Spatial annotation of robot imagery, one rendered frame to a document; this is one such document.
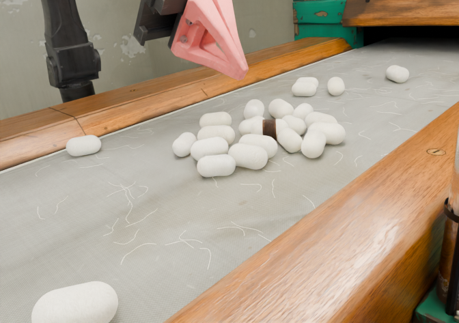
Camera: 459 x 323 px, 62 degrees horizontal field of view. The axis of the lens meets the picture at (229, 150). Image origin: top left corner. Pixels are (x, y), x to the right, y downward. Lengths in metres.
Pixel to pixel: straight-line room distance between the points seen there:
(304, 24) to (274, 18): 1.02
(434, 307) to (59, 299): 0.19
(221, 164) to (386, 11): 0.52
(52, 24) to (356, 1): 0.54
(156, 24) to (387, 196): 0.26
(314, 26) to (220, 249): 0.73
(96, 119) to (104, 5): 2.18
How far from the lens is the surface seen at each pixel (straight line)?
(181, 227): 0.26
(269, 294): 0.17
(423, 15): 0.73
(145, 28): 0.38
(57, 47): 0.74
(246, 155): 0.31
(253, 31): 2.03
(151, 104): 0.51
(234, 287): 0.17
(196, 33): 0.37
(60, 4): 0.73
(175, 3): 0.36
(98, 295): 0.20
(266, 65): 0.66
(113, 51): 2.65
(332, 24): 0.88
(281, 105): 0.42
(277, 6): 1.92
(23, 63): 2.43
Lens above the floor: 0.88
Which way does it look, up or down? 23 degrees down
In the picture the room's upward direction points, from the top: 7 degrees counter-clockwise
